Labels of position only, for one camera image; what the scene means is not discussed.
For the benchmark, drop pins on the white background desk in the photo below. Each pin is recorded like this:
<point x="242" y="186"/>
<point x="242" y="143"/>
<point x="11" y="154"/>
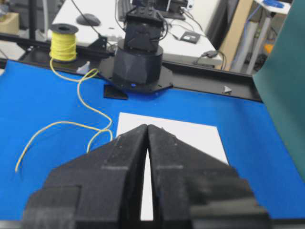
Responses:
<point x="106" y="11"/>

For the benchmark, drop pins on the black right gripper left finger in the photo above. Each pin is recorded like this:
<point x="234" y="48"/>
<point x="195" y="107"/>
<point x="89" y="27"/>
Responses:
<point x="98" y="190"/>

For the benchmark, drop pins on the black table frame rail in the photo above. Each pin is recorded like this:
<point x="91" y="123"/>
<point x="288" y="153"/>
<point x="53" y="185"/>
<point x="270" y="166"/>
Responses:
<point x="185" y="76"/>

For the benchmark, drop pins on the green backdrop curtain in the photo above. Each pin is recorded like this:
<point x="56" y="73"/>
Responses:
<point x="281" y="84"/>

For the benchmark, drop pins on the yellow solder spool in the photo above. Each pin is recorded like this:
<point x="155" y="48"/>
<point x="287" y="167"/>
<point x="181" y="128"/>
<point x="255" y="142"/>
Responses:
<point x="63" y="42"/>

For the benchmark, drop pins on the black computer mouse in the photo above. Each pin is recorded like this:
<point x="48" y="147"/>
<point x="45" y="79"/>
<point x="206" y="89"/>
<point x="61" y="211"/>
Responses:
<point x="88" y="19"/>

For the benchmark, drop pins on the blue table mat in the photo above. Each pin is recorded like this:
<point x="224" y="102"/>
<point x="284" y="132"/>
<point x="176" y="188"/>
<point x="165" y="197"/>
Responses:
<point x="36" y="135"/>

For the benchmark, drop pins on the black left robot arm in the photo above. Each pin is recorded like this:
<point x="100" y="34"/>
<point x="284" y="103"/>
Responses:
<point x="138" y="61"/>

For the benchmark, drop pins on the black external drive box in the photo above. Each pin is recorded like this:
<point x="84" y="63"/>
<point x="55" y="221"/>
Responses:
<point x="190" y="37"/>

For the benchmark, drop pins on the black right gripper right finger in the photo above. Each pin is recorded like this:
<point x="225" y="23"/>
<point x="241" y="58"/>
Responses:
<point x="193" y="190"/>

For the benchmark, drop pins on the white foam board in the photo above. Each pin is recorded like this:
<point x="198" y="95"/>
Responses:
<point x="206" y="138"/>

